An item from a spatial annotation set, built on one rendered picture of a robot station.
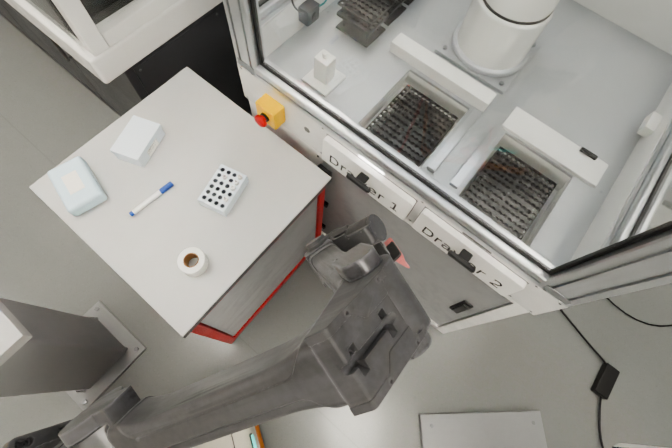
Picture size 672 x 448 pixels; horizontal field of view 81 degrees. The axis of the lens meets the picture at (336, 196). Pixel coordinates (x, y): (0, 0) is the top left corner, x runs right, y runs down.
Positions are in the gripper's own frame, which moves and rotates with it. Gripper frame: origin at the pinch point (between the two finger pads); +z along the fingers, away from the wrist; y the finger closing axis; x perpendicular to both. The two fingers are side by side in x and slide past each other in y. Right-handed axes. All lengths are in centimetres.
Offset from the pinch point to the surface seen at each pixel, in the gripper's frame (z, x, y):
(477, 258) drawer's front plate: 13.9, 1.1, -16.7
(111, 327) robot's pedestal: -16, -74, 112
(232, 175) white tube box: -31, -40, 14
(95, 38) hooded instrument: -77, -64, 12
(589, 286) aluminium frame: 16.5, 21.5, -28.6
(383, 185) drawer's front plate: -7.7, -17.4, -13.5
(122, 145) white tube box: -57, -52, 29
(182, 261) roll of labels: -32, -23, 35
